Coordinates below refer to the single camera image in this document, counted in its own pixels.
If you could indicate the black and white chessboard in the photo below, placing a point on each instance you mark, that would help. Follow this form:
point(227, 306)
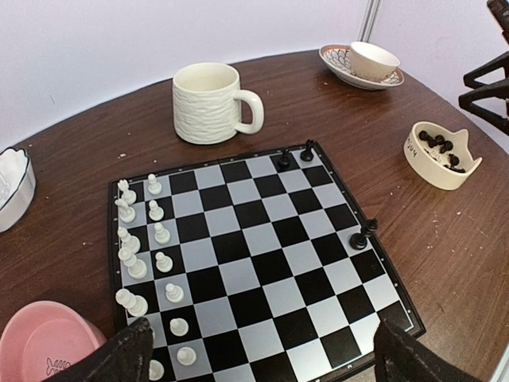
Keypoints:
point(273, 291)

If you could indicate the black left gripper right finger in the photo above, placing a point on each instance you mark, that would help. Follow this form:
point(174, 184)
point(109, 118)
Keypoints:
point(400, 357)

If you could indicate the white chess king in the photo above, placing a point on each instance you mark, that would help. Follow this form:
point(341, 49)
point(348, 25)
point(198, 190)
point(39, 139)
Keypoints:
point(135, 304)

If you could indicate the white ceramic cup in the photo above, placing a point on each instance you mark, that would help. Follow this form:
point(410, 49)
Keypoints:
point(371, 62)

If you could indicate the pink bowl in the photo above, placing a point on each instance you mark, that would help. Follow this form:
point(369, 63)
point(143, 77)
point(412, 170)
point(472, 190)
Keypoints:
point(44, 338)

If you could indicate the white ribbed ceramic mug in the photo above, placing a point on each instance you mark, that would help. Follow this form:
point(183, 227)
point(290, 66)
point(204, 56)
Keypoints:
point(210, 107)

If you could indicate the white chess queen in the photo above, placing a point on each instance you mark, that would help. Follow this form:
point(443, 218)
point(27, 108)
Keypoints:
point(136, 268)

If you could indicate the black chess piece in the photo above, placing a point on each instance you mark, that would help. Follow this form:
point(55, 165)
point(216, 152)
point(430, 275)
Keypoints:
point(359, 240)

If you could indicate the white chess bishop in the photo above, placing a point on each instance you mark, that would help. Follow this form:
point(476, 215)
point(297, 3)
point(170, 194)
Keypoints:
point(128, 241)

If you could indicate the floral patterned saucer plate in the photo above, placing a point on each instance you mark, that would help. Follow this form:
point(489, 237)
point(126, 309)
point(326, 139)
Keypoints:
point(337, 59)

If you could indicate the cream bowl of black pieces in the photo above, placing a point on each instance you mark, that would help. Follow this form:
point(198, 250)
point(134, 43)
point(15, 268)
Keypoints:
point(441, 157)

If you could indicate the aluminium frame post right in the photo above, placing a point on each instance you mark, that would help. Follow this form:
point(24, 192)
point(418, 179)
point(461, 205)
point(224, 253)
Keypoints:
point(369, 19)

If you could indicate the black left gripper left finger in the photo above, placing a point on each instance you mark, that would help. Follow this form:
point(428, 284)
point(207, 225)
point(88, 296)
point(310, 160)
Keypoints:
point(124, 357)

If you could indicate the black chess pawn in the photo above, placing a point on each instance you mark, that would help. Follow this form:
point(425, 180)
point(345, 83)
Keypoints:
point(283, 162)
point(307, 154)

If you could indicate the white chess pawn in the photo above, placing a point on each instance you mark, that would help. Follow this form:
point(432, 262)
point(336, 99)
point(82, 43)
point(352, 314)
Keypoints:
point(156, 212)
point(174, 293)
point(161, 234)
point(186, 356)
point(178, 327)
point(163, 262)
point(154, 186)

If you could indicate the white chess knight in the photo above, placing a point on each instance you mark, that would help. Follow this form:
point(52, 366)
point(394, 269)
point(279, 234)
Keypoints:
point(126, 213)

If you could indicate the white chess rook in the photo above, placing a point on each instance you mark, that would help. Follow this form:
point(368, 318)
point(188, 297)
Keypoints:
point(156, 370)
point(127, 194)

